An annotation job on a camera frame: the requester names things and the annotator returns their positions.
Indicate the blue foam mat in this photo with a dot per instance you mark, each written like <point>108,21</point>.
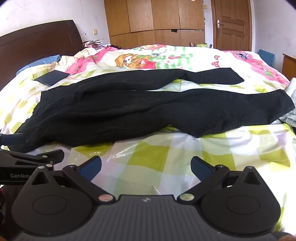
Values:
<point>267,58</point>

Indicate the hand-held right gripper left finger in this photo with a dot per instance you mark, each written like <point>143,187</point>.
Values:
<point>91,167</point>

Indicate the wooden wardrobe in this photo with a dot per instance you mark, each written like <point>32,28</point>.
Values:
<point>150,18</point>

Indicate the cartoon printed quilt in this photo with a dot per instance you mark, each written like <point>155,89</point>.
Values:
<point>161,58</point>

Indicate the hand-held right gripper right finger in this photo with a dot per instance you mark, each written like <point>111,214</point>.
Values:
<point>201,168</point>

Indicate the white striped bag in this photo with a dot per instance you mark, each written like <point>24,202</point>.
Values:
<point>92,42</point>

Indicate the wooden nightstand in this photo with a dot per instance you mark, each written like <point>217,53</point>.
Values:
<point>290,67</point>

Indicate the wooden door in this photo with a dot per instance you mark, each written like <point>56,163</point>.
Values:
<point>233,23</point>

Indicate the black pants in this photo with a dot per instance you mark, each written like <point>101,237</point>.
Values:
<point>115,111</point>

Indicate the yellow checked plastic sheet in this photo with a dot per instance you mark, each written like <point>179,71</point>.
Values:
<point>161,157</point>

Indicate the blue pillow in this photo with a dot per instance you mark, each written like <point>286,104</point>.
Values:
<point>44,61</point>

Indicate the dark blue notebook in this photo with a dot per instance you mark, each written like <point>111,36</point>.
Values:
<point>52,77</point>

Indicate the dark wooden headboard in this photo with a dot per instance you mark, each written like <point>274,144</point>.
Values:
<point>34,44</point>

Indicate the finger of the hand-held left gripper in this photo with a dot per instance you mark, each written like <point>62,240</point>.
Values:
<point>13,139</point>
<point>27,159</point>

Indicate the yellow-green cloth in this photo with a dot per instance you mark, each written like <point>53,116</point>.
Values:
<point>201,44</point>

